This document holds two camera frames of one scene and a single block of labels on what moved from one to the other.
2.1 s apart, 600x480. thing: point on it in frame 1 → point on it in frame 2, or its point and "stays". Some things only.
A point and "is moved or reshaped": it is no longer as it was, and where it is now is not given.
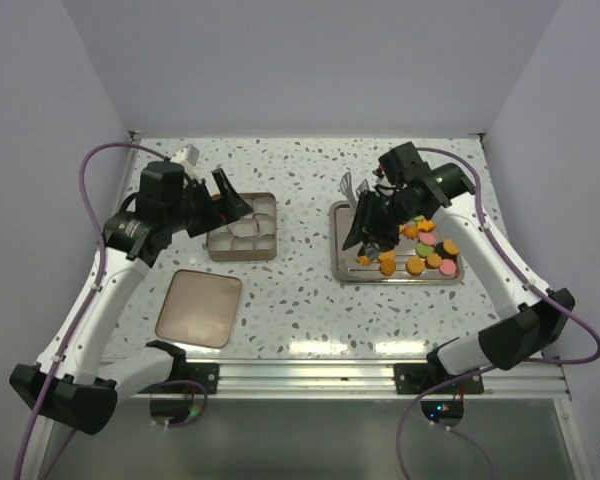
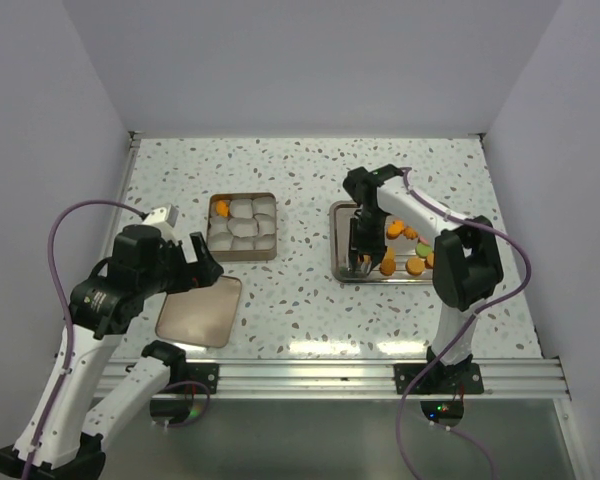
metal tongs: x=347 y=188 is moved or reshaped
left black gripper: x=234 y=207 → x=202 y=272
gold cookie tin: x=251 y=237 stays
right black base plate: x=419 y=379 stays
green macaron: x=423 y=250 stays
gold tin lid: x=200 y=308 stays
